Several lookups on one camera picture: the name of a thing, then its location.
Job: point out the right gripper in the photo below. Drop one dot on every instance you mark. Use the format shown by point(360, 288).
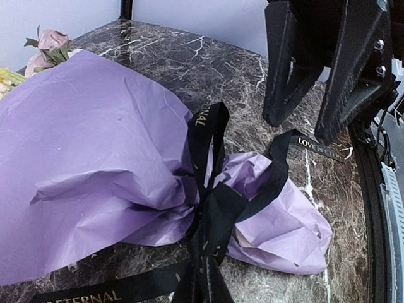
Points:
point(356, 40)

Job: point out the black printed ribbon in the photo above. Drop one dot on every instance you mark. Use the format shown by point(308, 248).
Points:
point(249, 209)

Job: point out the pink wrapping paper sheet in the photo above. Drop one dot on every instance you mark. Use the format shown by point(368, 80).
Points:
point(92, 154)

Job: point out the yellow rose stem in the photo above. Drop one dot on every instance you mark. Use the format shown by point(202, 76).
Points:
point(9, 80)

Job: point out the white slotted cable duct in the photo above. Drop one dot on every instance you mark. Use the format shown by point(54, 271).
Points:
point(393, 200)

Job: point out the right black frame post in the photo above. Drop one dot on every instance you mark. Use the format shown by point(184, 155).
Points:
point(126, 9)

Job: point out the black front rail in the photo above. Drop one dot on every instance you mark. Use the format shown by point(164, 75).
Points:
point(385, 253)

